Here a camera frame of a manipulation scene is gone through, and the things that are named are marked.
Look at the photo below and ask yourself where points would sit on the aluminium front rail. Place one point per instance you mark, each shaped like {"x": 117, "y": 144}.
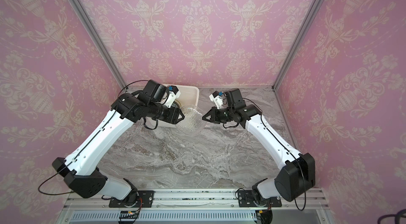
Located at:
{"x": 198, "y": 206}

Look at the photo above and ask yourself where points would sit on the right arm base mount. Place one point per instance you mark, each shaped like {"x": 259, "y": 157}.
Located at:
{"x": 250, "y": 199}

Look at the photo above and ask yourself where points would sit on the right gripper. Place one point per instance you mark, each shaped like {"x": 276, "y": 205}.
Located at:
{"x": 216, "y": 115}

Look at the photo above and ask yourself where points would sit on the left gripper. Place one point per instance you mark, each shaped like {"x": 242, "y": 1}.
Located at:
{"x": 174, "y": 114}

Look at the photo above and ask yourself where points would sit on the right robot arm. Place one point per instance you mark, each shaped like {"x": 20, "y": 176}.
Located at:
{"x": 297, "y": 171}

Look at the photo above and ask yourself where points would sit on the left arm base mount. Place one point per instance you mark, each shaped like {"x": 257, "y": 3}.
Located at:
{"x": 141, "y": 199}

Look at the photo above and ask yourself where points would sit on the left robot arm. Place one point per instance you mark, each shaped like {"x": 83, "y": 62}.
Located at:
{"x": 79, "y": 169}

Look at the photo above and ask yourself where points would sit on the white plastic bin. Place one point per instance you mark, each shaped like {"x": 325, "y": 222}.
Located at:
{"x": 189, "y": 96}

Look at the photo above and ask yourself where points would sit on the left corner aluminium post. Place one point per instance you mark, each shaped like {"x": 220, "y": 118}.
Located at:
{"x": 86, "y": 21}

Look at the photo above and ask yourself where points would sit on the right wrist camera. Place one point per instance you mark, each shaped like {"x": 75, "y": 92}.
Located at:
{"x": 217, "y": 98}

